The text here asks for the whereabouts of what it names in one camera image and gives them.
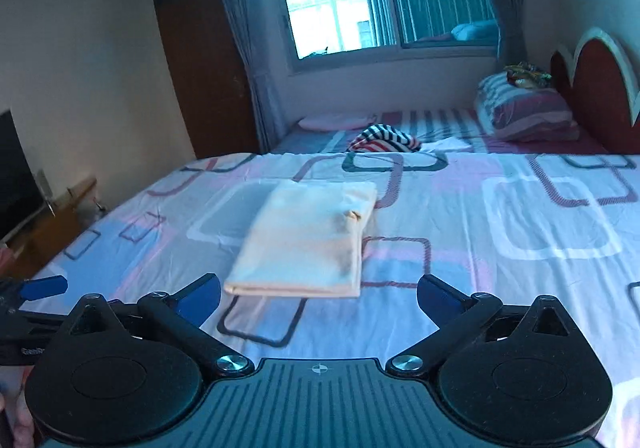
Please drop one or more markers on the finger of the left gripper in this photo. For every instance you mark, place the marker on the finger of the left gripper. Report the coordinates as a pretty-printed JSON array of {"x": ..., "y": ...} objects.
[{"x": 37, "y": 289}]

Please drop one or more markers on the person left hand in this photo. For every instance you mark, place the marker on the person left hand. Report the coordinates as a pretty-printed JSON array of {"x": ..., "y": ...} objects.
[{"x": 13, "y": 381}]

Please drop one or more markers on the dark wooden door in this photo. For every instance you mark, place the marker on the dark wooden door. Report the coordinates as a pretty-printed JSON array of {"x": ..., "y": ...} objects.
[{"x": 208, "y": 76}]

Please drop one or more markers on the striped folded quilt pillow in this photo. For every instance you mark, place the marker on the striped folded quilt pillow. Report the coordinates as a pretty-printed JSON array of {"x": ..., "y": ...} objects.
[{"x": 514, "y": 114}]

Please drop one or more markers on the pink flat pillow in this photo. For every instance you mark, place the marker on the pink flat pillow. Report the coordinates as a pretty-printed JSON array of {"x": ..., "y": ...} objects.
[{"x": 336, "y": 122}]

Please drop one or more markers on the striped purple mattress sheet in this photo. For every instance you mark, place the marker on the striped purple mattress sheet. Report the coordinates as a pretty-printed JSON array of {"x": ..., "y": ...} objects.
[{"x": 429, "y": 126}]

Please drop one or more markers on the cream knit sweater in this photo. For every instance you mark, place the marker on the cream knit sweater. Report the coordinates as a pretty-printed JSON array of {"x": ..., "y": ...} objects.
[{"x": 305, "y": 242}]

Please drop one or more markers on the patterned bed sheet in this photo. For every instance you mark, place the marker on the patterned bed sheet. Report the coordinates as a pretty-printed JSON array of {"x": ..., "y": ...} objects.
[{"x": 513, "y": 226}]

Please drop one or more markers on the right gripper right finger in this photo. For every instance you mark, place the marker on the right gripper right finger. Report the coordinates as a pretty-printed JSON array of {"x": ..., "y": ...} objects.
[{"x": 459, "y": 318}]

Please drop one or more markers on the wooden tv cabinet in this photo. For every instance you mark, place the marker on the wooden tv cabinet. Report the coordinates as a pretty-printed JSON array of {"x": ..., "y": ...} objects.
[{"x": 47, "y": 235}]

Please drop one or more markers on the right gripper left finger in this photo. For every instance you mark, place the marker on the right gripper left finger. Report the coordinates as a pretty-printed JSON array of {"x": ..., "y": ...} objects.
[{"x": 176, "y": 319}]

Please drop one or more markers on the black television screen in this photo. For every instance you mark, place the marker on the black television screen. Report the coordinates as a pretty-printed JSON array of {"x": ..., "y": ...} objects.
[{"x": 20, "y": 197}]

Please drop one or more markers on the white folded cloth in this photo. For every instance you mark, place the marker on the white folded cloth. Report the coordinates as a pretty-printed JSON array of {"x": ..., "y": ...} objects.
[{"x": 447, "y": 144}]

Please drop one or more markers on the red white headboard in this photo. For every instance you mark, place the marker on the red white headboard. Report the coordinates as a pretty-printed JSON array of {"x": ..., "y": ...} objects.
[{"x": 601, "y": 87}]

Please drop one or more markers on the yellow patterned cloth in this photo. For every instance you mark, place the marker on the yellow patterned cloth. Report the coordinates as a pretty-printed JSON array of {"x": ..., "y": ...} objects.
[{"x": 526, "y": 75}]

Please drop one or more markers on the left grey curtain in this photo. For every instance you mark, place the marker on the left grey curtain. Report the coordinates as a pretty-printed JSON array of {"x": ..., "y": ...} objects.
[{"x": 247, "y": 19}]

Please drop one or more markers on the striped folded garment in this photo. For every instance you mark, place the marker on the striped folded garment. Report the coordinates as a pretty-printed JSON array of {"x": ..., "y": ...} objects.
[{"x": 384, "y": 138}]

